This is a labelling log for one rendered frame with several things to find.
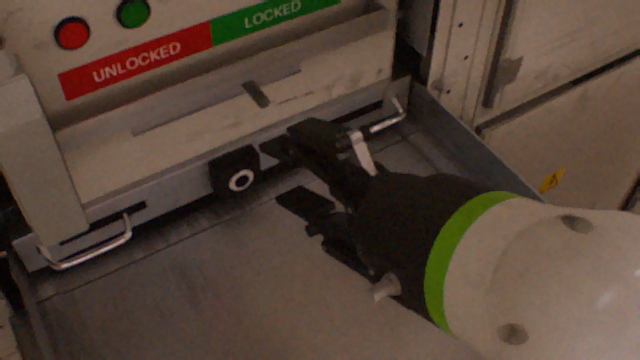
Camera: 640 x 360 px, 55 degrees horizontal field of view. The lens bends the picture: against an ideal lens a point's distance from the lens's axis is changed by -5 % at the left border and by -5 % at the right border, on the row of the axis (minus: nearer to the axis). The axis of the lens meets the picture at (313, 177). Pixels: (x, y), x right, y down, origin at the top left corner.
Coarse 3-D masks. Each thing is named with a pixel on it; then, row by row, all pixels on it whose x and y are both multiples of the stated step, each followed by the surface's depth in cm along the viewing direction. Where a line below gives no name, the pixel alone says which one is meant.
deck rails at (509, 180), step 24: (432, 96) 85; (432, 120) 87; (456, 120) 82; (432, 144) 88; (456, 144) 85; (480, 144) 80; (456, 168) 85; (480, 168) 82; (504, 168) 78; (528, 192) 75; (24, 288) 67; (48, 312) 71; (48, 336) 69; (72, 336) 69
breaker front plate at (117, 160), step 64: (0, 0) 52; (64, 0) 55; (192, 0) 62; (256, 0) 66; (384, 0) 76; (64, 64) 59; (192, 64) 67; (320, 64) 78; (384, 64) 84; (192, 128) 73; (256, 128) 79
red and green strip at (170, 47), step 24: (288, 0) 69; (312, 0) 70; (336, 0) 72; (216, 24) 66; (240, 24) 67; (264, 24) 69; (144, 48) 63; (168, 48) 64; (192, 48) 66; (72, 72) 60; (96, 72) 62; (120, 72) 63; (144, 72) 65; (72, 96) 62
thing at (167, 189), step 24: (360, 96) 84; (408, 96) 90; (288, 120) 81; (336, 120) 85; (360, 120) 87; (240, 144) 78; (168, 168) 75; (192, 168) 76; (264, 168) 83; (120, 192) 73; (144, 192) 74; (168, 192) 76; (192, 192) 79; (24, 216) 70; (96, 216) 72; (120, 216) 75; (144, 216) 77; (24, 240) 69; (72, 240) 73; (96, 240) 75; (24, 264) 71
